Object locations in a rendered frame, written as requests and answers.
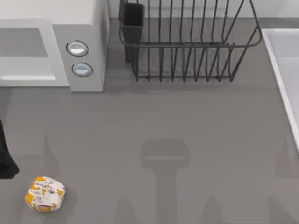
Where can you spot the round silver microwave knob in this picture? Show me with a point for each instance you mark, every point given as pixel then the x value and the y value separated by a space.
pixel 82 69
pixel 77 48

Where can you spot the black cutlery holder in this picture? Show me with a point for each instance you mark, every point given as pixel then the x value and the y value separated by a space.
pixel 132 25

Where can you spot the pale microwave oven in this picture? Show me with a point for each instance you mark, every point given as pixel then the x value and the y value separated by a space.
pixel 93 14

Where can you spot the microwave oven door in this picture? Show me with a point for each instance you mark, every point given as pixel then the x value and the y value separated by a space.
pixel 28 67

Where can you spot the yellow and white wrapped burger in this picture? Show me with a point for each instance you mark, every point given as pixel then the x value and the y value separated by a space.
pixel 44 194

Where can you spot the white sink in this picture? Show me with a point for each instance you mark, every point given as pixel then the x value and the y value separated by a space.
pixel 283 70

